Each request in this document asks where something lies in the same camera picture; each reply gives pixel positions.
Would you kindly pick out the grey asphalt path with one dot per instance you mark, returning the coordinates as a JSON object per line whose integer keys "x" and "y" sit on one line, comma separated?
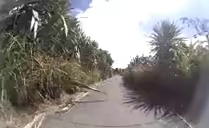
{"x": 103, "y": 108}

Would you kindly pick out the dark dense bushes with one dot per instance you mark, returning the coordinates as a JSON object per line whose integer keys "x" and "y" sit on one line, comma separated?
{"x": 158, "y": 86}

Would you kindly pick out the pale concrete kerb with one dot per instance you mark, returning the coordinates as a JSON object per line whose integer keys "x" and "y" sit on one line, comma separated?
{"x": 63, "y": 107}

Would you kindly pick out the tall green bushes with grass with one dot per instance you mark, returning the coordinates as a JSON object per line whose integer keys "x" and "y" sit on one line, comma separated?
{"x": 42, "y": 56}

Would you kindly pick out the spiky palm-like tree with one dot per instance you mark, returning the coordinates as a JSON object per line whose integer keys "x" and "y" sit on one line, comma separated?
{"x": 165, "y": 41}

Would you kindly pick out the dry dirt verge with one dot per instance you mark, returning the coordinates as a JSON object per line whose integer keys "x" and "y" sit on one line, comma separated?
{"x": 15, "y": 116}

